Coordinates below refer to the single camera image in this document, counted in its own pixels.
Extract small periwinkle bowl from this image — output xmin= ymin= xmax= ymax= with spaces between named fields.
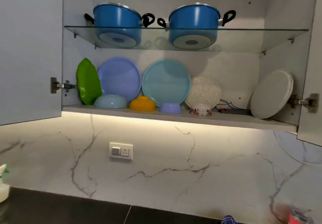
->
xmin=158 ymin=102 xmax=182 ymax=114

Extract white cabinet door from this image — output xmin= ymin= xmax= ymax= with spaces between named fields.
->
xmin=297 ymin=0 xmax=322 ymax=147
xmin=0 ymin=0 xmax=63 ymax=126

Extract white wall cabinet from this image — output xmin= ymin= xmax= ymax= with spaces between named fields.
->
xmin=62 ymin=0 xmax=319 ymax=133

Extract plain white round plate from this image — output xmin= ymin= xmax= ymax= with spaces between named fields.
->
xmin=250 ymin=69 xmax=294 ymax=119

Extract white spray bottle green trigger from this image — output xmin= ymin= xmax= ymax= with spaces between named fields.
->
xmin=0 ymin=163 xmax=10 ymax=204

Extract green scalloped plate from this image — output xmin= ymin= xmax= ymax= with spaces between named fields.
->
xmin=76 ymin=58 xmax=102 ymax=105

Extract white power cable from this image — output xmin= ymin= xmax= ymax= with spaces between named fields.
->
xmin=273 ymin=131 xmax=322 ymax=166

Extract glass cabinet shelf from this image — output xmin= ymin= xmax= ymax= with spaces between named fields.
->
xmin=64 ymin=26 xmax=309 ymax=54

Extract speckled white round plate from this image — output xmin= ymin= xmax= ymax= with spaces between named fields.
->
xmin=185 ymin=75 xmax=221 ymax=109

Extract blue checked cloth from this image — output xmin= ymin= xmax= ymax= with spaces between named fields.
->
xmin=221 ymin=215 xmax=238 ymax=224

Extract blue and red wires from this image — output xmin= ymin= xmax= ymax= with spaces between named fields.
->
xmin=214 ymin=100 xmax=250 ymax=112

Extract orange bowl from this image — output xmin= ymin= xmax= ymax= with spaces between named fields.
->
xmin=129 ymin=96 xmax=157 ymax=111

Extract white wall switch socket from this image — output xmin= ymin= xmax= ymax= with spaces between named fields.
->
xmin=109 ymin=142 xmax=133 ymax=161

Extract periwinkle blue round plate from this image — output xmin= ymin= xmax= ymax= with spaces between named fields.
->
xmin=98 ymin=57 xmax=142 ymax=103

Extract light blue bowl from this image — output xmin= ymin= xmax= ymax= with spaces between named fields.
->
xmin=94 ymin=94 xmax=129 ymax=109

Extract red jar with metal lid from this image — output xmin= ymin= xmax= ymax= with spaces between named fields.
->
xmin=288 ymin=205 xmax=314 ymax=224

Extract teal round plate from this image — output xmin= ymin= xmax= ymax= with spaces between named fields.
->
xmin=142 ymin=59 xmax=192 ymax=108

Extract metal cabinet hinge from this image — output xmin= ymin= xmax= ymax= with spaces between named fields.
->
xmin=289 ymin=93 xmax=319 ymax=113
xmin=50 ymin=77 xmax=77 ymax=94

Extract floral white bowl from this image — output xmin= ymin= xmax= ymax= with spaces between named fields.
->
xmin=189 ymin=104 xmax=212 ymax=117

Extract blue cooking pot with lid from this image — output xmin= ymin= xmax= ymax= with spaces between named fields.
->
xmin=85 ymin=3 xmax=155 ymax=48
xmin=157 ymin=3 xmax=236 ymax=50

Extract black driver box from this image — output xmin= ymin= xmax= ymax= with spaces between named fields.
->
xmin=218 ymin=108 xmax=251 ymax=116

